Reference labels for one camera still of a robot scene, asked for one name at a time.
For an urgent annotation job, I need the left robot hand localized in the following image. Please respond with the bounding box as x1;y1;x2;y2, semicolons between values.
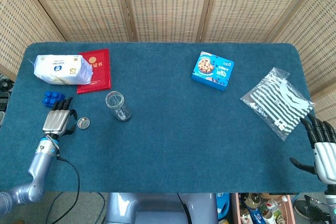
42;97;78;138

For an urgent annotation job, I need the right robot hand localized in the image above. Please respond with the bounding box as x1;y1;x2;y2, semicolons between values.
289;113;336;184

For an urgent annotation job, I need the clear glass jar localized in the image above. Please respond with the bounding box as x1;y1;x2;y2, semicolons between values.
105;91;132;123

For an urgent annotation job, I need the blue toy building block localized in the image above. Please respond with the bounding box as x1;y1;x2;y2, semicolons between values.
42;90;61;109

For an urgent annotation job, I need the white tissue pack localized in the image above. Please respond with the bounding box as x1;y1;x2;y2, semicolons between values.
28;55;93;86

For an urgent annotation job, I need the striped shirt in plastic bag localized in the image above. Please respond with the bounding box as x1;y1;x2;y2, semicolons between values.
240;67;316;142

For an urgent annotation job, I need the red certificate booklet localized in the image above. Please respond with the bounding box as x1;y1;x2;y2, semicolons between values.
77;48;112;94

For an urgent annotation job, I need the black sneaker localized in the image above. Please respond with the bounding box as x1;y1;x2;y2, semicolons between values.
292;198;326;220

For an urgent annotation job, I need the pink storage crate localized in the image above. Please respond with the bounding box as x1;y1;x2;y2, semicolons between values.
231;193;295;224

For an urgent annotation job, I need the blue table cloth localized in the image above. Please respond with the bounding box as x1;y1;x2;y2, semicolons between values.
0;41;328;194

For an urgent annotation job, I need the blue plastic container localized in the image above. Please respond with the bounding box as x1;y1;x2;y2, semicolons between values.
215;193;231;220

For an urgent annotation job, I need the blue cookie box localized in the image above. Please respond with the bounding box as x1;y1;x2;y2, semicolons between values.
191;51;235;92

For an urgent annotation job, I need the robot torso base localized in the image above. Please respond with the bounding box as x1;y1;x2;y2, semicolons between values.
104;192;218;224

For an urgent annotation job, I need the wicker folding screen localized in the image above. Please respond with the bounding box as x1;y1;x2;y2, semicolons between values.
0;0;336;124

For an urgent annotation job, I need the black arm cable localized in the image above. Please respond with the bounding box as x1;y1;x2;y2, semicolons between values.
48;153;81;224

